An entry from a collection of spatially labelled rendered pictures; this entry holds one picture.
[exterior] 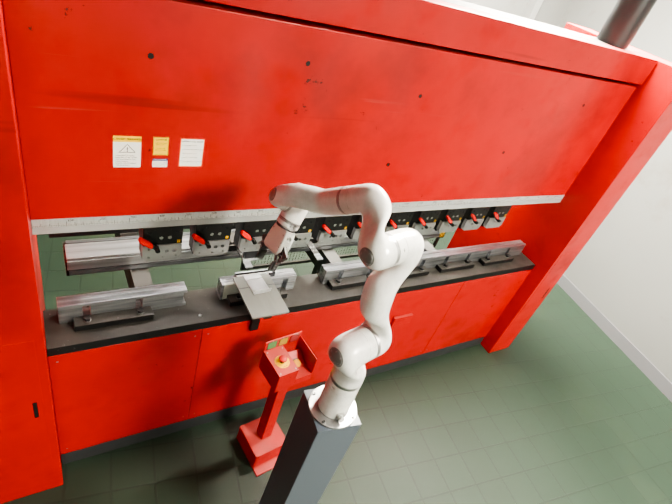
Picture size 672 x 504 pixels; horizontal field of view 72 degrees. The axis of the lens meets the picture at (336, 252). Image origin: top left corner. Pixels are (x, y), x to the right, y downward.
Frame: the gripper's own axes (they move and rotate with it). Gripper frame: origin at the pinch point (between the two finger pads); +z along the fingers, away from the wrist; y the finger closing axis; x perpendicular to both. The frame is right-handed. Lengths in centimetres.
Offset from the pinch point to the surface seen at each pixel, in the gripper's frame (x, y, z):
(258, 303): -26.1, 20.0, 28.9
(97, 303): 29, 44, 54
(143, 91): 53, 29, -34
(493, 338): -260, 9, 22
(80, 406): 18, 40, 105
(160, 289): 6, 44, 43
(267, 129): 8.4, 25.7, -41.1
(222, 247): -4.7, 34.1, 12.6
